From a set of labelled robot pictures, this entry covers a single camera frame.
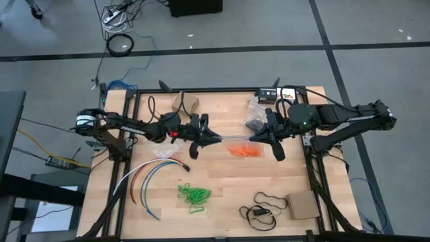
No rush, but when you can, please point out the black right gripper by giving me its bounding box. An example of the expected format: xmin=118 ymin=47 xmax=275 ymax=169
xmin=250 ymin=107 xmax=297 ymax=162

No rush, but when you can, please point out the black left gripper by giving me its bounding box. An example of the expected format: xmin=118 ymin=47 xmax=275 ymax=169
xmin=177 ymin=113 xmax=223 ymax=161

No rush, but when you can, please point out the orange rubber band pile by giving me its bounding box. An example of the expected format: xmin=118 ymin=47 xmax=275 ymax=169
xmin=227 ymin=144 xmax=263 ymax=158

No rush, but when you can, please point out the clear plastic zip bag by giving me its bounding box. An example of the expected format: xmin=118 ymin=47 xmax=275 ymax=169
xmin=244 ymin=93 xmax=271 ymax=132
xmin=151 ymin=138 xmax=185 ymax=159
xmin=220 ymin=134 xmax=266 ymax=159

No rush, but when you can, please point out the green rubber band pile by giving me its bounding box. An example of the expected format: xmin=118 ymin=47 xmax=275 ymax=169
xmin=177 ymin=183 xmax=212 ymax=214

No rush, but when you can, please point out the small brown cardboard box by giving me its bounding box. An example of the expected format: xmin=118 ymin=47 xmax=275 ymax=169
xmin=171 ymin=91 xmax=200 ymax=114

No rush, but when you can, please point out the black labelled box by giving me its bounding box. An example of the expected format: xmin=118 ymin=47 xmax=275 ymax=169
xmin=257 ymin=86 xmax=278 ymax=104

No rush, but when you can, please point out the flat brown cardboard box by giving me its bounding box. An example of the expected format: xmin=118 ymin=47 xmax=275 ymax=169
xmin=286 ymin=190 xmax=320 ymax=220

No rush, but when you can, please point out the black computer case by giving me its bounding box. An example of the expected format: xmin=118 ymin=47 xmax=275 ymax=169
xmin=167 ymin=0 xmax=224 ymax=17

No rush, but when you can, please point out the small black floor device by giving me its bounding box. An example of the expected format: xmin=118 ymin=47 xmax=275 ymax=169
xmin=45 ymin=155 xmax=73 ymax=169

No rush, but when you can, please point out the white power strip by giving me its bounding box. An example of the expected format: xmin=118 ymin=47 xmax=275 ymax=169
xmin=102 ymin=9 xmax=128 ymax=25

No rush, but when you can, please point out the black side desk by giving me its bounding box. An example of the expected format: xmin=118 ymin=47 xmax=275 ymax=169
xmin=0 ymin=89 xmax=85 ymax=242

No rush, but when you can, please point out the multicoloured wire harness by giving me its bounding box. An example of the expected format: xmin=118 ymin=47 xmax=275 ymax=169
xmin=112 ymin=157 xmax=191 ymax=221

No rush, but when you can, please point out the black aluminium rig frame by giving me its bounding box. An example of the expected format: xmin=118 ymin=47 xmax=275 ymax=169
xmin=77 ymin=85 xmax=363 ymax=242

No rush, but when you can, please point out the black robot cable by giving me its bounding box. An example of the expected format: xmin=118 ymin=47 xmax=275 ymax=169
xmin=146 ymin=89 xmax=189 ymax=126
xmin=274 ymin=85 xmax=342 ymax=119

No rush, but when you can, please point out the thin black looped cord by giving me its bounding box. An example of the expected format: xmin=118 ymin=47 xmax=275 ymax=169
xmin=239 ymin=191 xmax=289 ymax=233

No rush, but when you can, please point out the blue network cable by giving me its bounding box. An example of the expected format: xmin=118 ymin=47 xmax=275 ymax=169
xmin=349 ymin=177 xmax=390 ymax=233
xmin=107 ymin=32 xmax=159 ymax=91

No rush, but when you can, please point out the black hanging cable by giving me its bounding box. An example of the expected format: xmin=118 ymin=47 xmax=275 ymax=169
xmin=92 ymin=0 xmax=109 ymax=85

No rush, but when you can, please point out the black ring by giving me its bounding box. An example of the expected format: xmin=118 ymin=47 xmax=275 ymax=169
xmin=105 ymin=32 xmax=135 ymax=57

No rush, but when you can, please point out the yellow floor cable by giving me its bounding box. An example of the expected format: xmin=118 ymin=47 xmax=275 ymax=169
xmin=16 ymin=129 xmax=91 ymax=169

